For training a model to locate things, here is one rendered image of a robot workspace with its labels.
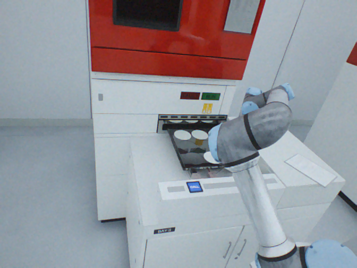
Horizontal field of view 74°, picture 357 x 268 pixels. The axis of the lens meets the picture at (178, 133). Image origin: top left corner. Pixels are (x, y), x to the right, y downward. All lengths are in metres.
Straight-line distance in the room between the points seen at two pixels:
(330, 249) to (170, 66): 0.97
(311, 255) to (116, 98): 1.07
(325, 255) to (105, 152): 1.18
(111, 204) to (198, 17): 1.34
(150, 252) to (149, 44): 0.94
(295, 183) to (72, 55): 2.38
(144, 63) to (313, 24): 2.78
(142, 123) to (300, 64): 2.77
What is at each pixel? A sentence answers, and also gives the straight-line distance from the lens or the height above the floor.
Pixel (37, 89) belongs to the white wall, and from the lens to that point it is 3.01.
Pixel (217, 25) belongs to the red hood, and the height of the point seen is 1.49.
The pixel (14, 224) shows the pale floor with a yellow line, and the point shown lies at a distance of 2.19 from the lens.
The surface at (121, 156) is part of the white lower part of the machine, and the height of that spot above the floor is 0.67.
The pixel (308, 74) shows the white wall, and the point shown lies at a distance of 3.94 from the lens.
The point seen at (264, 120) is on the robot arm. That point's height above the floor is 1.35.
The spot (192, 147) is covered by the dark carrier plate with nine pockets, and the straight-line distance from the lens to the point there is 1.29.
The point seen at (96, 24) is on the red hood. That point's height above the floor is 1.43.
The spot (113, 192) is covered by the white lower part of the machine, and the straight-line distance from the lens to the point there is 1.75.
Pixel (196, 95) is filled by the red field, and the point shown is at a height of 1.10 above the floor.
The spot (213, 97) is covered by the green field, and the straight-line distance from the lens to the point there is 1.45.
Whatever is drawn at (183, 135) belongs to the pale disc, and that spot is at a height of 0.90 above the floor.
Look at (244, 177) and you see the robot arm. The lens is 0.74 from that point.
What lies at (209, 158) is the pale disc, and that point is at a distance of 1.25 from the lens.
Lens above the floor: 1.63
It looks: 32 degrees down
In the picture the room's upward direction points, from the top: 10 degrees clockwise
